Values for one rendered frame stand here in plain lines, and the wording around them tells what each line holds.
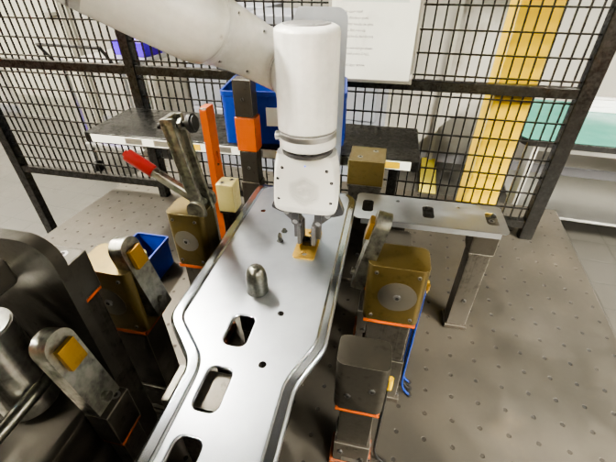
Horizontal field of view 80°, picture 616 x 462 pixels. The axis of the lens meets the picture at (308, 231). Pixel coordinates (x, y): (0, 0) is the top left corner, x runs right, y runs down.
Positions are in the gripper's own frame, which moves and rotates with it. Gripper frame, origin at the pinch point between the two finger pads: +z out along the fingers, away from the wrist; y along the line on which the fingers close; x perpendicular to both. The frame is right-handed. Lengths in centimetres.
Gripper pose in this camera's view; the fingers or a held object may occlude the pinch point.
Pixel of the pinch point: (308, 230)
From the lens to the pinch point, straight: 63.6
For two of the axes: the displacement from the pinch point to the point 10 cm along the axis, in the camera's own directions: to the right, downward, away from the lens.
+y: 9.8, 1.2, -1.7
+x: 2.1, -5.8, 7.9
